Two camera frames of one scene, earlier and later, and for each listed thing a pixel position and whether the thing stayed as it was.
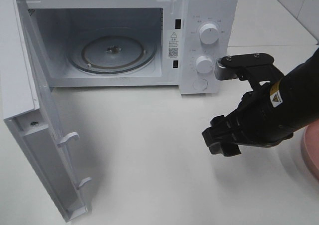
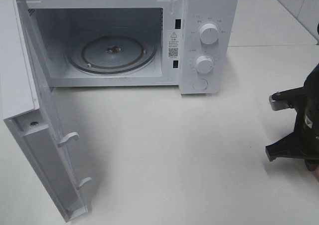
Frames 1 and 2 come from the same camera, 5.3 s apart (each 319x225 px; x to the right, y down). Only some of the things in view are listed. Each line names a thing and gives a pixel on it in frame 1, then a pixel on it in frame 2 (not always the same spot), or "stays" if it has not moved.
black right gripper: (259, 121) -> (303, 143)
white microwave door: (27, 107) stays
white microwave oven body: (127, 36) stays
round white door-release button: (200, 84) stays
